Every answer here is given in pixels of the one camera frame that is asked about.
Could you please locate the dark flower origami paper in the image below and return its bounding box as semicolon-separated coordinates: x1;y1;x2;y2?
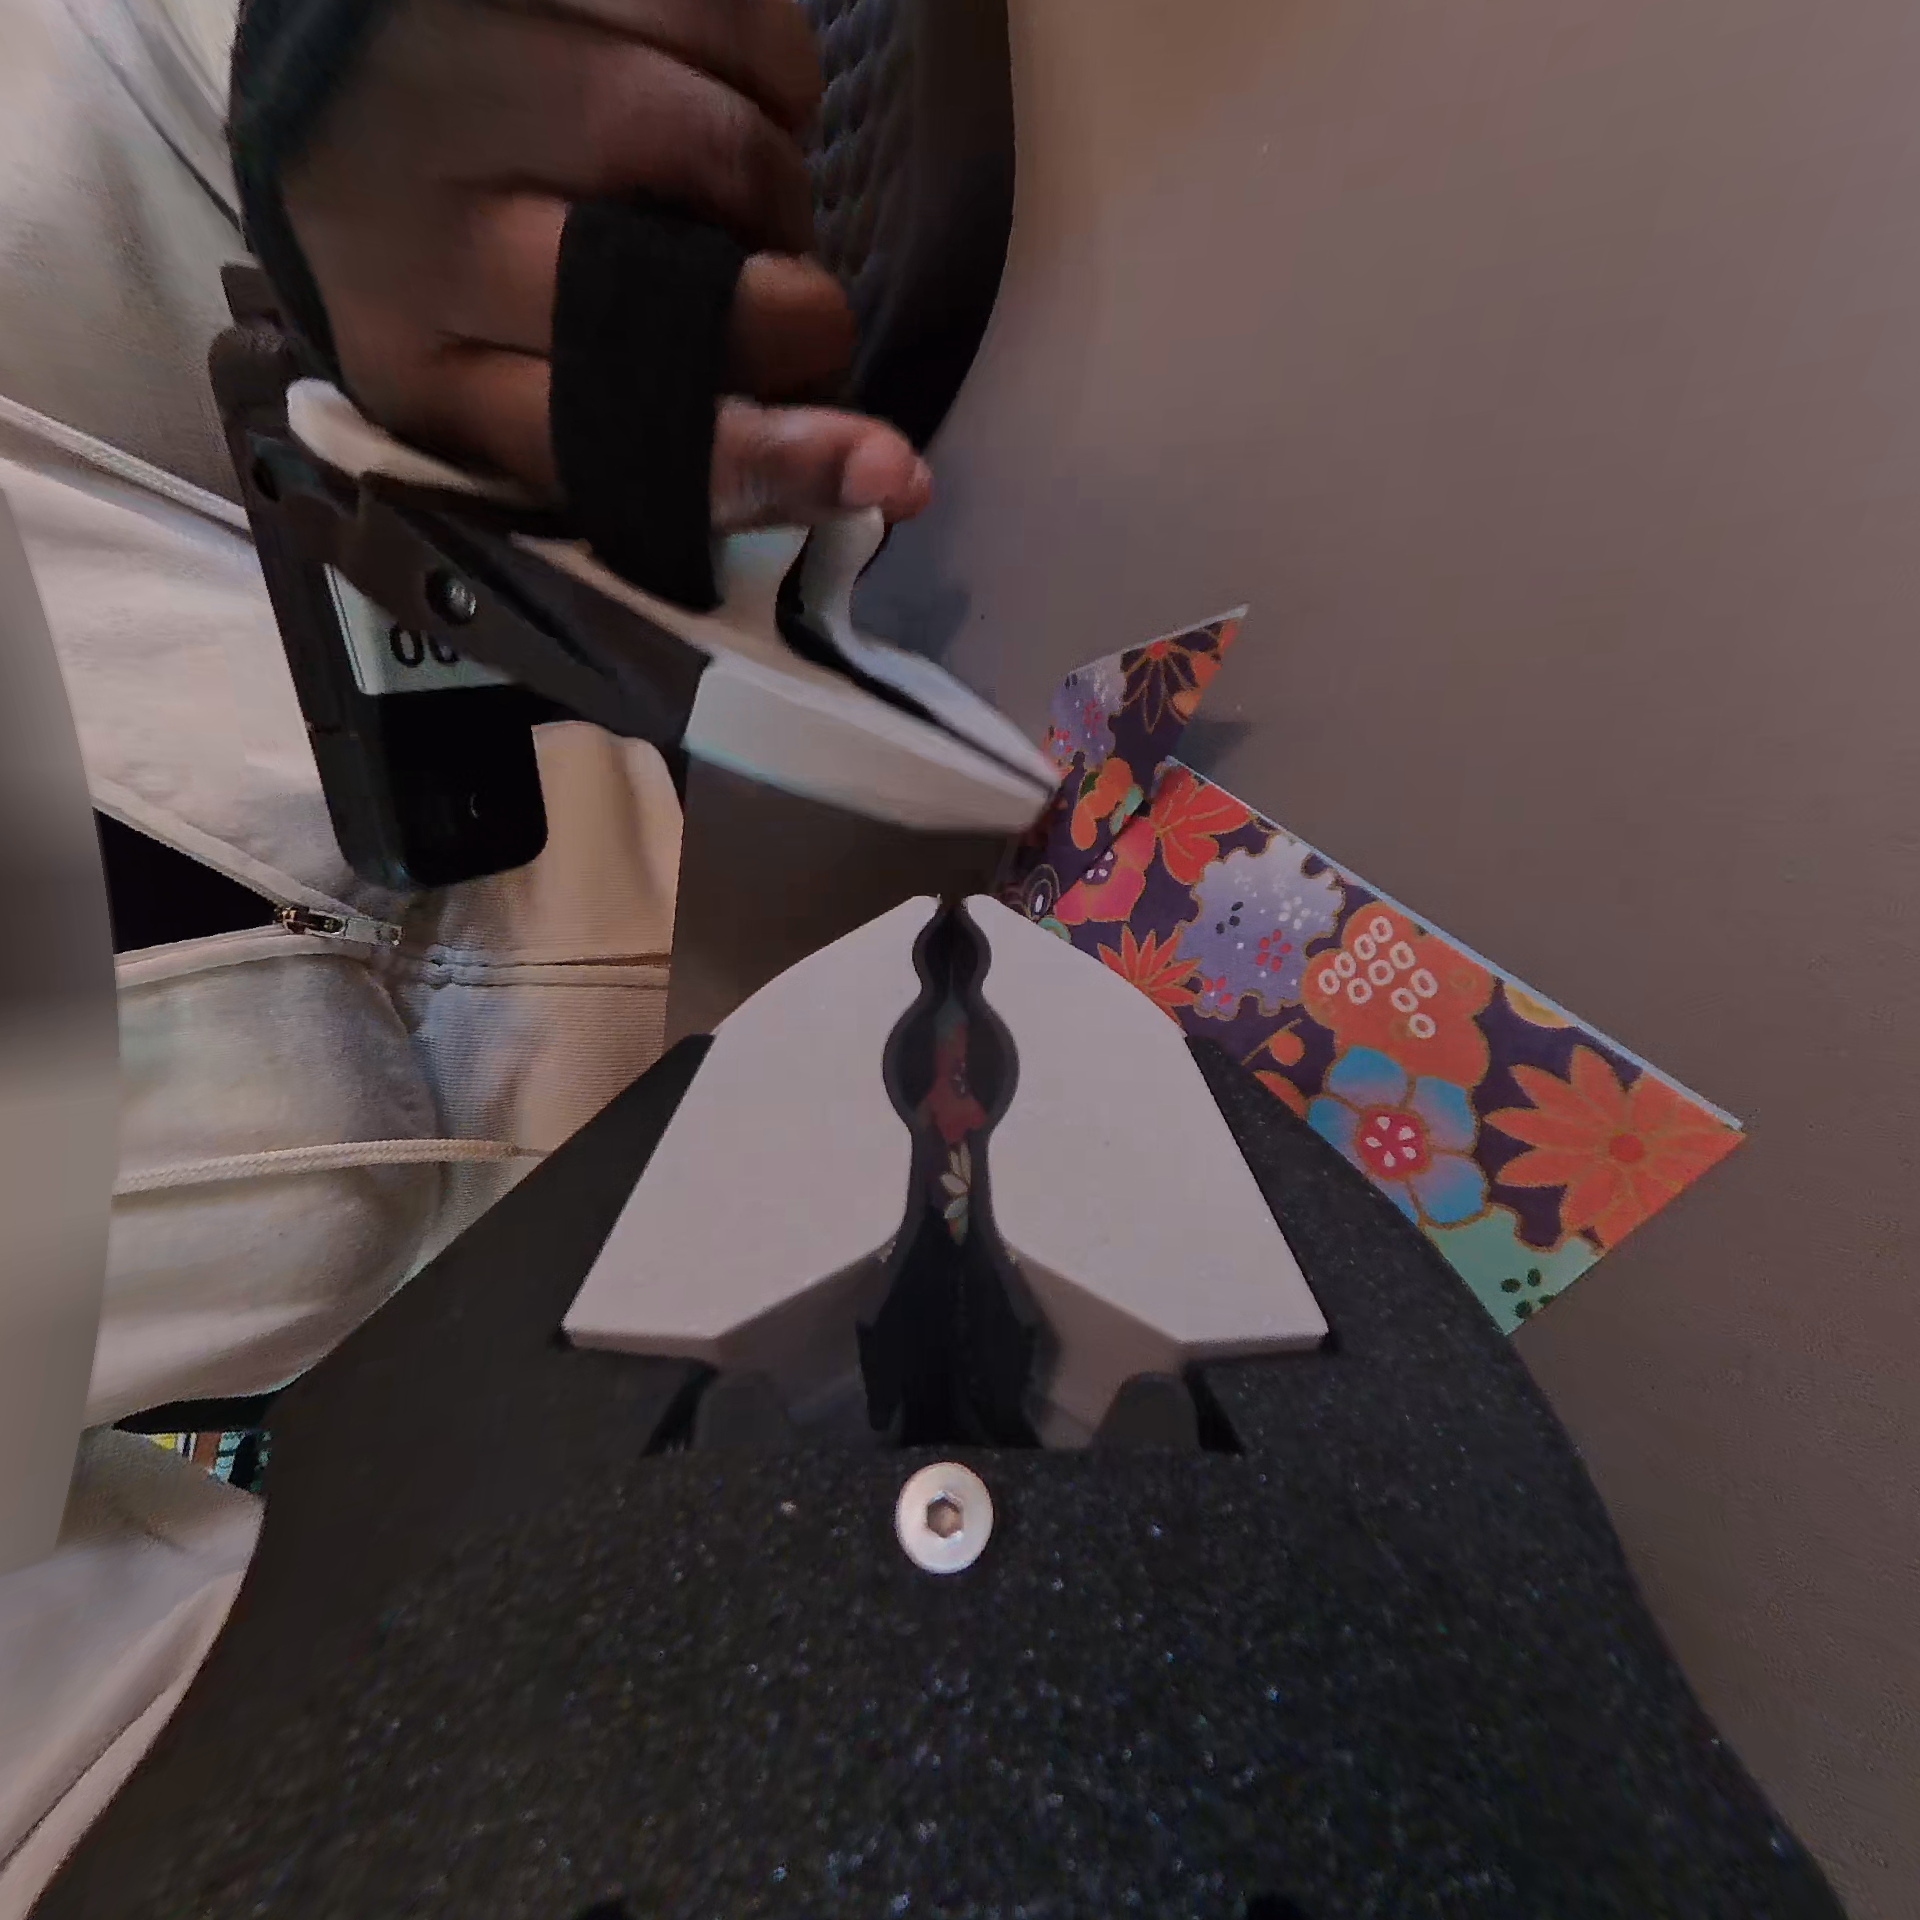
918;608;1752;1341

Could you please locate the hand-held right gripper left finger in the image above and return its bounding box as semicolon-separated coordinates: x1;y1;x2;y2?
559;894;961;1365

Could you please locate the person's light jacket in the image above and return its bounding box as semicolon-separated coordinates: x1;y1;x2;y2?
0;0;697;1920

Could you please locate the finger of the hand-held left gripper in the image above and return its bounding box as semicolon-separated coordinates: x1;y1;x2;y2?
679;645;1058;841
784;505;1058;794

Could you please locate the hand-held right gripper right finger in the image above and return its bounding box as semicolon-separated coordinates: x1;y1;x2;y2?
955;894;1330;1359

